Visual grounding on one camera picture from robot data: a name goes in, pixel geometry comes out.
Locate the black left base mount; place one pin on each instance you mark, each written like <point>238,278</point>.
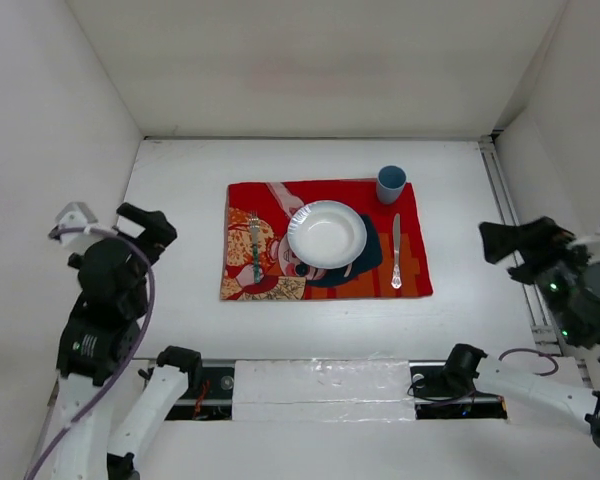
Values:
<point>213,399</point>

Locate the silver fork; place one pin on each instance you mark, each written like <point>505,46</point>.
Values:
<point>254,229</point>

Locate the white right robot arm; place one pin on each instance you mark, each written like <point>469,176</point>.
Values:
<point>472,368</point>

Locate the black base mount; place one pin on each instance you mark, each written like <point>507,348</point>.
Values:
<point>435,399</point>
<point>213,399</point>

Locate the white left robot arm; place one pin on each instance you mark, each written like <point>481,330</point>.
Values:
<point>105,328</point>

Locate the aluminium rail on right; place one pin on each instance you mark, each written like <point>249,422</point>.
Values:
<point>520,268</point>

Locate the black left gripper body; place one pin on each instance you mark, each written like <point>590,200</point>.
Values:
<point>141,300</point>

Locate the red patterned cloth placemat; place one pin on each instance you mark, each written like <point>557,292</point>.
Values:
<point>285,277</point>

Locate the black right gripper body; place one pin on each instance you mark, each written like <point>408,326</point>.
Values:
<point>550,264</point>

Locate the silver table knife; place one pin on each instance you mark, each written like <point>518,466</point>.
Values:
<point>396,280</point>

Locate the white blue-rimmed plate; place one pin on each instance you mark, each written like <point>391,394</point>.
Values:
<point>326,234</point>

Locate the blue cup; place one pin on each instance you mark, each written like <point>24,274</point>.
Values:
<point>390,183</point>

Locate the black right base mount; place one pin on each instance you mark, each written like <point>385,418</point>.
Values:
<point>435,399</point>

